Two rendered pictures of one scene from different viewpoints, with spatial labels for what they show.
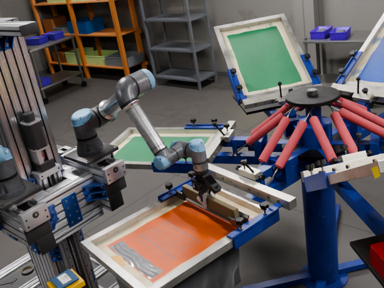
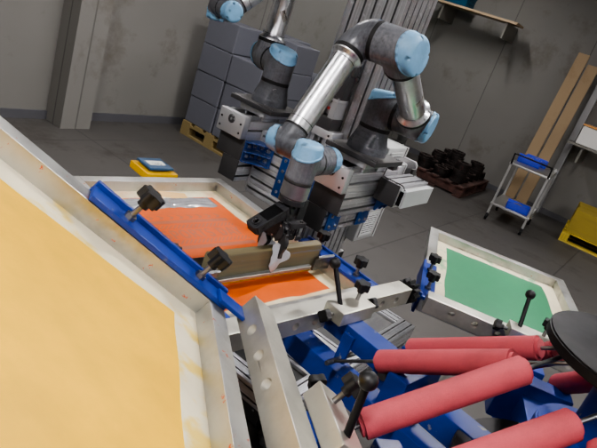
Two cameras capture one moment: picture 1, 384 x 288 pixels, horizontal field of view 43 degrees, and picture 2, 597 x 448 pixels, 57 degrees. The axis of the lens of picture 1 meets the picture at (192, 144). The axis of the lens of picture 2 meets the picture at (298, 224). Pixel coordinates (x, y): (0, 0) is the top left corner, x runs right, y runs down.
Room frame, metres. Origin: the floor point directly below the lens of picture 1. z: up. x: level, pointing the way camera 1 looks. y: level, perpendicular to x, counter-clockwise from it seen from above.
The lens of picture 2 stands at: (1.79, -1.36, 1.66)
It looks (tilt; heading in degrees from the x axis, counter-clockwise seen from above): 21 degrees down; 74
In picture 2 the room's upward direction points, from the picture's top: 20 degrees clockwise
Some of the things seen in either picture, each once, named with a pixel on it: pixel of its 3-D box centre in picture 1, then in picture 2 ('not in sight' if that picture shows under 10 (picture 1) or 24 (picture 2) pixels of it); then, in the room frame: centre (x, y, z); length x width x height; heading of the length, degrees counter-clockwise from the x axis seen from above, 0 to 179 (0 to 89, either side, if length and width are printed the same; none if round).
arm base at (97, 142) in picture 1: (88, 143); (370, 138); (2.50, 0.56, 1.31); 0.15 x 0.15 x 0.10
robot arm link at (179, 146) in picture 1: (180, 150); (318, 158); (2.20, 0.06, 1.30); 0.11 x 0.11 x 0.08; 47
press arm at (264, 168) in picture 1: (258, 175); (360, 338); (2.33, -0.33, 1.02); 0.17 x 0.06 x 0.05; 125
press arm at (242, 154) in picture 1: (220, 157); not in sight; (2.88, -0.17, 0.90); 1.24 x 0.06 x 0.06; 65
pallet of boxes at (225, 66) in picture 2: not in sight; (262, 93); (2.70, 4.86, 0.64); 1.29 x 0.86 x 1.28; 44
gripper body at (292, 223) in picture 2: (202, 179); (287, 217); (2.15, -0.02, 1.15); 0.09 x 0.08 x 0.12; 35
